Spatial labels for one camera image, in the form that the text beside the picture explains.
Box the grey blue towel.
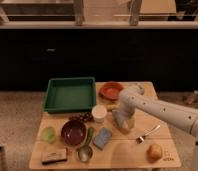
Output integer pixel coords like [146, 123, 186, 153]
[112, 110, 125, 128]

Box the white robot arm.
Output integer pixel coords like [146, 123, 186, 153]
[119, 84, 198, 171]

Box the orange bowl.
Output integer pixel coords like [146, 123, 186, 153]
[99, 82, 123, 100]

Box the purple bowl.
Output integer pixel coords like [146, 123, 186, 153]
[61, 120, 87, 146]

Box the silver fork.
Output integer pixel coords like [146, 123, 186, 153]
[135, 125, 160, 144]

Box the yellow small object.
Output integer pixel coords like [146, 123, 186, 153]
[106, 105, 119, 111]

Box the white cup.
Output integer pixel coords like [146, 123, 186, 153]
[91, 105, 107, 123]

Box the blue sponge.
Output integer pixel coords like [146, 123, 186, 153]
[93, 128, 112, 150]

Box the orange fruit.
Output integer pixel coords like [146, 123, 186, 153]
[147, 144, 163, 160]

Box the bunch of dark grapes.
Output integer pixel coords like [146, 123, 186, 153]
[70, 113, 93, 123]

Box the wooden folding table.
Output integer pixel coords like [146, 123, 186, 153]
[28, 81, 182, 170]

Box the green plastic tray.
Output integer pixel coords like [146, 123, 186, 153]
[43, 77, 96, 113]

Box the small green cup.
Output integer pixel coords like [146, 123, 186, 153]
[41, 127, 56, 144]

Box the wooden block brush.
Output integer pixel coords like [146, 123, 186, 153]
[41, 148, 67, 165]

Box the metal spoon green handle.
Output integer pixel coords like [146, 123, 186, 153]
[78, 127, 95, 162]

